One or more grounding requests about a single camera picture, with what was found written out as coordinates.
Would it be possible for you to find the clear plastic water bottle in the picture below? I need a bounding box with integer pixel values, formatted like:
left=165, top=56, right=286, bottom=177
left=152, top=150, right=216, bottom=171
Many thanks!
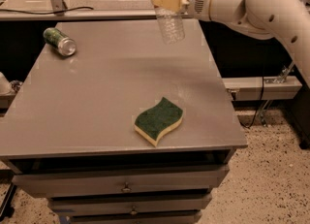
left=151, top=1, right=185, bottom=45

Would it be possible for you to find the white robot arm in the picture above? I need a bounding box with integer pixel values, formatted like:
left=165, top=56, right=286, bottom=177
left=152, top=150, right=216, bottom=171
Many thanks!
left=151, top=0, right=310, bottom=85

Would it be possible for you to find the green soda can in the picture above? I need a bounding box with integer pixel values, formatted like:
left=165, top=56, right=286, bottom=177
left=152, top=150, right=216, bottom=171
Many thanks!
left=43, top=27, right=77, bottom=56

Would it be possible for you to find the green and yellow sponge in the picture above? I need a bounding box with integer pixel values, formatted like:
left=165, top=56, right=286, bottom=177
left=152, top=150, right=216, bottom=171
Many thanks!
left=134, top=97, right=183, bottom=146

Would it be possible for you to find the grey drawer cabinet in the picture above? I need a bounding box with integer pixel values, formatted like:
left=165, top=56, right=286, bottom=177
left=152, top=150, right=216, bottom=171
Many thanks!
left=0, top=19, right=246, bottom=224

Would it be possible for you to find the white object at left edge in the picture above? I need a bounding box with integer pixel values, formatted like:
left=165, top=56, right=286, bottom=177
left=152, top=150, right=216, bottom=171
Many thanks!
left=0, top=72, right=13, bottom=95

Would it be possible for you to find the black cable on ledge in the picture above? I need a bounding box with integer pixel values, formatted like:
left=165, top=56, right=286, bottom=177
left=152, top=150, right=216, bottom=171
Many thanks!
left=0, top=6, right=95, bottom=16

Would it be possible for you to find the metal frame rail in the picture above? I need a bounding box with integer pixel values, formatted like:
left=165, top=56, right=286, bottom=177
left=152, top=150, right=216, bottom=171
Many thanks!
left=1, top=0, right=310, bottom=31

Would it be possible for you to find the black hanging cable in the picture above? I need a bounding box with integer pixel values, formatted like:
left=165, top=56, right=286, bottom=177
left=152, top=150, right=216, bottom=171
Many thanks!
left=240, top=76, right=266, bottom=129

